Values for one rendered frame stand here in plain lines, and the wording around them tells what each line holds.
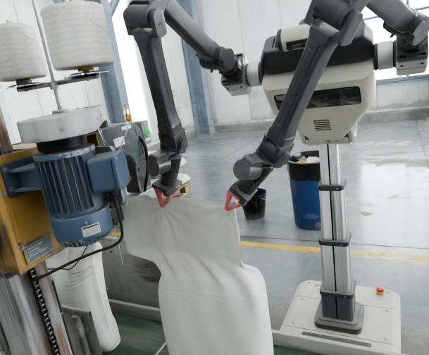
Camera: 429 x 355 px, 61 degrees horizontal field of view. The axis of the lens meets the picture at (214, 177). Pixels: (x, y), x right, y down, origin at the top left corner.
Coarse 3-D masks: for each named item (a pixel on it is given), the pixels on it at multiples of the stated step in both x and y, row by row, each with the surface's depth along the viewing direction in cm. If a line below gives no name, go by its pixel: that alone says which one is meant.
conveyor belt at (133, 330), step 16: (128, 320) 178; (144, 320) 176; (128, 336) 166; (144, 336) 165; (160, 336) 163; (112, 352) 158; (128, 352) 156; (144, 352) 155; (160, 352) 153; (288, 352) 143; (304, 352) 142
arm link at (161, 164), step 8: (160, 144) 120; (184, 144) 116; (160, 152) 114; (168, 152) 115; (176, 152) 116; (184, 152) 118; (152, 160) 112; (160, 160) 112; (168, 160) 115; (152, 168) 113; (160, 168) 112; (168, 168) 116
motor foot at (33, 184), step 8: (24, 160) 97; (32, 160) 99; (0, 168) 91; (8, 168) 92; (16, 168) 94; (24, 168) 92; (32, 168) 92; (8, 176) 93; (16, 176) 95; (24, 176) 94; (32, 176) 93; (8, 184) 93; (16, 184) 95; (24, 184) 95; (32, 184) 94; (8, 192) 93; (16, 192) 94; (24, 192) 96
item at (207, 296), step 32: (128, 224) 135; (160, 224) 131; (192, 224) 123; (224, 224) 116; (160, 256) 135; (192, 256) 128; (224, 256) 120; (160, 288) 130; (192, 288) 123; (224, 288) 117; (256, 288) 119; (192, 320) 126; (224, 320) 120; (256, 320) 118; (192, 352) 130; (224, 352) 124; (256, 352) 121
